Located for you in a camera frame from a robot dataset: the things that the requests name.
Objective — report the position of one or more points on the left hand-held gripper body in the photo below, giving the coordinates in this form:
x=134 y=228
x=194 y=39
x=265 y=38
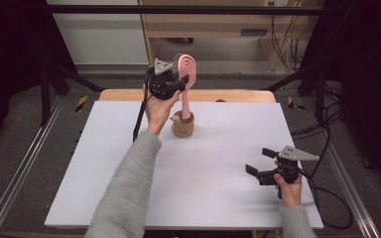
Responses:
x=162 y=84

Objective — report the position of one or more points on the wooden cabinet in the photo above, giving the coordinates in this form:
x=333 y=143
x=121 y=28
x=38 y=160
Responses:
x=211 y=23

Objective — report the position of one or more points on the wooden table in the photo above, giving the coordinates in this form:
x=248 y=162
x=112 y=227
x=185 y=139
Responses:
x=238 y=95

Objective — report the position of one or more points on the aluminium floor rail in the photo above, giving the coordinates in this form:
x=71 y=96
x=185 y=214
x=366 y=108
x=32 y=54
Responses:
x=354 y=198
x=13 y=185

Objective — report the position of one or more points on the small wooden holder cup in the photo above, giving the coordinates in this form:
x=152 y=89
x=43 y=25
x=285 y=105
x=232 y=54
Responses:
x=182 y=129

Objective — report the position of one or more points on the person's right hand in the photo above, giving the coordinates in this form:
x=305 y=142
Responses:
x=289 y=193

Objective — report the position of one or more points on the yellow black floor tape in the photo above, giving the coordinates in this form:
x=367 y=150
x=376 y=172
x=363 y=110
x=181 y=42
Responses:
x=81 y=103
x=292 y=103

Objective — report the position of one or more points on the pink hairbrush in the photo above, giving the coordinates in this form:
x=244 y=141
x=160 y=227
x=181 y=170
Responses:
x=186 y=99

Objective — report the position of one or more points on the black metal frame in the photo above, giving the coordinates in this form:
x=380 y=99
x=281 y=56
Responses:
x=178 y=10

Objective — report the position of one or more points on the black curtain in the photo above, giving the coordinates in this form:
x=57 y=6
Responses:
x=10 y=49
x=367 y=66

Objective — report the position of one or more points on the person's left hand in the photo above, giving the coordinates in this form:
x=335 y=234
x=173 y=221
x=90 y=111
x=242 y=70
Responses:
x=157 y=112

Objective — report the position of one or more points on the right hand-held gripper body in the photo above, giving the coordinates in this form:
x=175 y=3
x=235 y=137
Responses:
x=289 y=172

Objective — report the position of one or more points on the white bear figurine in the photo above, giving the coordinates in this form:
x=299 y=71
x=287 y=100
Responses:
x=175 y=119

